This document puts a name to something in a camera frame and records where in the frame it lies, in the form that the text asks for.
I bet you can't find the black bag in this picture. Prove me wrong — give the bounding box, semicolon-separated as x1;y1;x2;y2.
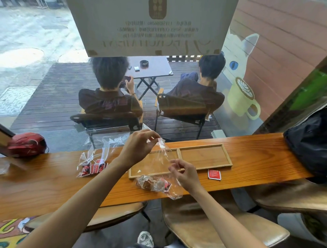
283;108;327;182

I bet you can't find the black outdoor chair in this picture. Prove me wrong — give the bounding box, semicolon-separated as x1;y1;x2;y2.
70;112;143;151
153;88;212;140

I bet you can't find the yellow coffee cup sticker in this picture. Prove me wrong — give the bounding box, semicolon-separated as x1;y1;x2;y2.
227;77;261;121

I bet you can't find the dark-framed wooden board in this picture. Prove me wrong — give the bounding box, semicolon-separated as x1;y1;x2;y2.
0;124;16;147

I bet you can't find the wooden two-compartment tray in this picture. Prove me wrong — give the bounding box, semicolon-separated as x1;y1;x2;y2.
128;144;233;179

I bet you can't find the red white flat packet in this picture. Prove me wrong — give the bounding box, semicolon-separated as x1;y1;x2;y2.
208;169;222;181

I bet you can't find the tan leather stool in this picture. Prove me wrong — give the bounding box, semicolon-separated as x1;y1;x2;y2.
245;178;327;214
24;201;149;233
161;190;291;248

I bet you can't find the grey folding table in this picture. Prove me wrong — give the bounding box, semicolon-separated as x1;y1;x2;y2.
125;56;174;100

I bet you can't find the paper sign on window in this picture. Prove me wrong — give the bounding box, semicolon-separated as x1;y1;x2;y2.
66;0;239;57

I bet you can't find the person's right hand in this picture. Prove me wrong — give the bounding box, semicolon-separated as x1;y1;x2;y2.
168;159;204;195

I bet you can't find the clear plastic bag with snacks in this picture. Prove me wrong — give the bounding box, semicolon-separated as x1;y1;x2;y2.
135;138;183;201

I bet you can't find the red helmet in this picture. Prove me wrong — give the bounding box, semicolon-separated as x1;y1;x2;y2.
7;132;48;157

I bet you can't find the person's left hand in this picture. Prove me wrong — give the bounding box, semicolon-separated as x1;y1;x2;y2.
114;129;161;171

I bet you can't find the wooden fence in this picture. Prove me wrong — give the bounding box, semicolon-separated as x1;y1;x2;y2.
167;55;203;62

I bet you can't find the white cat window sticker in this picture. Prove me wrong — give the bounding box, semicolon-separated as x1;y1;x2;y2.
220;28;260;85

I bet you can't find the person's left forearm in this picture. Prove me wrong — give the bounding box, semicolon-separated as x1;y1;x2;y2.
15;159;128;248

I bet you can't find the colourful patterned mat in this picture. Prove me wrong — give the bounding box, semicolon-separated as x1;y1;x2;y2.
0;217;36;248

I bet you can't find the person's white shoe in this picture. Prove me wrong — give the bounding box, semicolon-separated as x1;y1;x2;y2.
137;231;154;248

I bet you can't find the clear plastic bag with packets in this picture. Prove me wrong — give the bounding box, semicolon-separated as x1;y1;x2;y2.
77;132;131;178

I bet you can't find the dark smartphone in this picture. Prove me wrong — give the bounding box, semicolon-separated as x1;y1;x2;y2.
119;76;132;89

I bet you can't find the person's right forearm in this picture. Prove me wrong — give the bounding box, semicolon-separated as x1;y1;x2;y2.
190;185;267;248

